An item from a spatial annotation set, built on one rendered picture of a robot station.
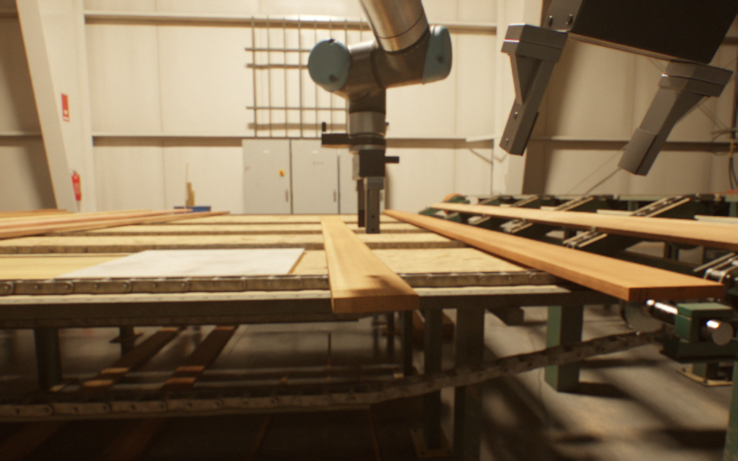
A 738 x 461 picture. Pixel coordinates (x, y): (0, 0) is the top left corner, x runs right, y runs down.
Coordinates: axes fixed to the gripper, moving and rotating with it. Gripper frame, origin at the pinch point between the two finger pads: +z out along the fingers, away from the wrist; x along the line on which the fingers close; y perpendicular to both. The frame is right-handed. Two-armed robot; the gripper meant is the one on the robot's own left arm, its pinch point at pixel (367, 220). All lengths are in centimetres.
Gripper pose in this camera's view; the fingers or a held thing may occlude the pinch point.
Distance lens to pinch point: 71.8
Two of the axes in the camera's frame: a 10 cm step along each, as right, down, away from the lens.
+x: -1.4, -0.9, 9.9
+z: 0.0, 10.0, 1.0
